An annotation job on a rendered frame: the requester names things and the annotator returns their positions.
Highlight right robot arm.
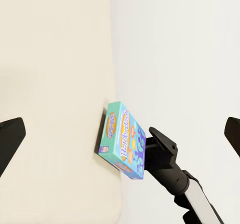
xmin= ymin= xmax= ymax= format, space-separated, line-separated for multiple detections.
xmin=144 ymin=127 xmax=225 ymax=224

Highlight board game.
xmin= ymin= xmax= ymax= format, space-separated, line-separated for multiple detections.
xmin=98 ymin=101 xmax=146 ymax=180

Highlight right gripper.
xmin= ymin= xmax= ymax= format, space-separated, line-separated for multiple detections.
xmin=144 ymin=127 xmax=181 ymax=187

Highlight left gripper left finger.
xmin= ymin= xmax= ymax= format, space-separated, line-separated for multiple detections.
xmin=0 ymin=117 xmax=26 ymax=177

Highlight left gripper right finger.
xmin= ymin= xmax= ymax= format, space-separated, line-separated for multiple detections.
xmin=224 ymin=116 xmax=240 ymax=157

